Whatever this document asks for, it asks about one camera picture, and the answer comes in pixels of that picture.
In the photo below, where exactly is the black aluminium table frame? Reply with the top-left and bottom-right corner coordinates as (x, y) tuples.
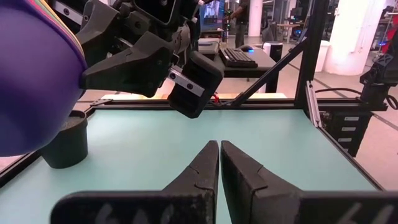
(0, 0), (389, 191)

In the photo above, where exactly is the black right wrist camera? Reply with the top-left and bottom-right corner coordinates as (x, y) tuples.
(132, 0), (177, 26)

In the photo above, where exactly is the black and white bin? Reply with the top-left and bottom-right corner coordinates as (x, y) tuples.
(262, 41), (284, 63)

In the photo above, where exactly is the dark office desk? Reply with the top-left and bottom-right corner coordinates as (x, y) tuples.
(198, 39), (280, 94)

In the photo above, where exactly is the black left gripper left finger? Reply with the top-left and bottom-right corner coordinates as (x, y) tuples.
(50, 139), (220, 224)

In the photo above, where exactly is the black plant pot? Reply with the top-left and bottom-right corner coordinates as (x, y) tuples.
(39, 110), (89, 170)

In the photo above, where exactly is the wide white column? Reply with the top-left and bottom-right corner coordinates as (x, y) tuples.
(323, 0), (388, 77)

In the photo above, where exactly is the person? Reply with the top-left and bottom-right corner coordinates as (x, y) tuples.
(229, 0), (251, 49)

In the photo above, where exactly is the black floor cable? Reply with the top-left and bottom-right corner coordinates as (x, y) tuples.
(315, 87), (364, 95)

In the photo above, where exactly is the black keyboard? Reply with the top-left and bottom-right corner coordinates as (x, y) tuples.
(219, 47), (259, 68)

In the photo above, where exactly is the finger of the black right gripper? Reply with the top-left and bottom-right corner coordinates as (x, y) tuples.
(75, 0), (123, 67)
(79, 30), (175, 98)

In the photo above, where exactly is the slim white column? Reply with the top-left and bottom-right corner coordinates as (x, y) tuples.
(248, 0), (264, 37)

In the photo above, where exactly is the lit computer monitor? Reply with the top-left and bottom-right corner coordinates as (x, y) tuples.
(200, 0), (225, 32)

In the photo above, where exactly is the purple measuring cup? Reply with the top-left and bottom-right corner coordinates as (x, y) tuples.
(0, 0), (88, 157)

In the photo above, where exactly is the white waste bin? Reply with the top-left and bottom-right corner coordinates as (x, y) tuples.
(315, 39), (331, 73)

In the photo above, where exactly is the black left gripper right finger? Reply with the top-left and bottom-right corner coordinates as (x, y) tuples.
(220, 139), (398, 224)

